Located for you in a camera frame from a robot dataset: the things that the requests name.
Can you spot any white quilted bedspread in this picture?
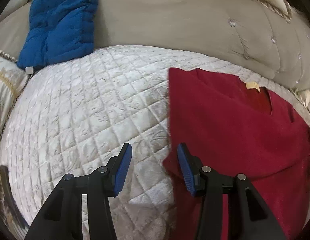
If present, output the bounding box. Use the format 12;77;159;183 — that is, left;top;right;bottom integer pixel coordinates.
0;46;310;239

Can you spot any blue quilted cushion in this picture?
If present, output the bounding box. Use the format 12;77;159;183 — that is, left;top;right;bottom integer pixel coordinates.
17;0;98;70

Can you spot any beige tufted headboard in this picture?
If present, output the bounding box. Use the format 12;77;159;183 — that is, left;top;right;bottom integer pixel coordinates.
0;0;310;90

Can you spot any red knit sweater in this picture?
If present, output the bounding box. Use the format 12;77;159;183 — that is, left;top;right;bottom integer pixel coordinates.
163;68;310;239

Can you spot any cream crumpled cloth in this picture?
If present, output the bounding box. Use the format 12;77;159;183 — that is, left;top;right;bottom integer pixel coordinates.
295;89;310;110

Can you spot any cream floral side pillow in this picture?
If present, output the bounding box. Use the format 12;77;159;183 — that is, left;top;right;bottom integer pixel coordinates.
0;50;28;136

